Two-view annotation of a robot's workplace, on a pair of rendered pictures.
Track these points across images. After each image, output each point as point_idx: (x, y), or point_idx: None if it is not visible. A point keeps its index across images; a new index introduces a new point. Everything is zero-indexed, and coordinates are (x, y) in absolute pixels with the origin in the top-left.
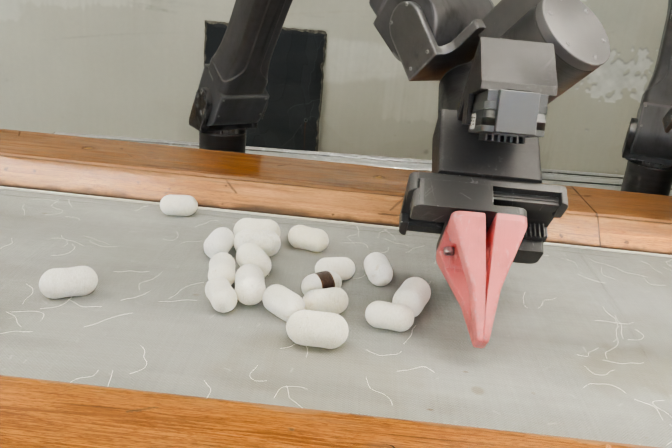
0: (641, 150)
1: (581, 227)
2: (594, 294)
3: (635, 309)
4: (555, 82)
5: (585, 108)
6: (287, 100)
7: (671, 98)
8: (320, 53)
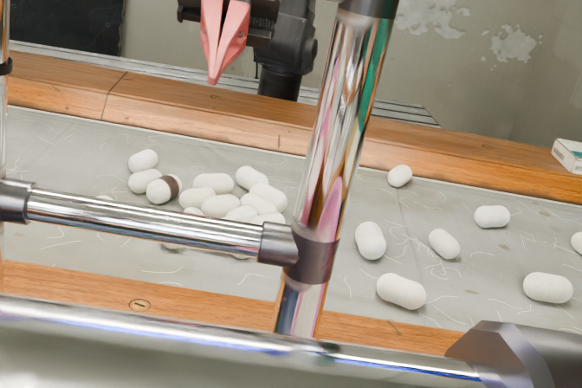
0: (261, 54)
1: (88, 102)
2: (28, 150)
3: (49, 163)
4: None
5: (391, 38)
6: (88, 3)
7: (287, 7)
8: None
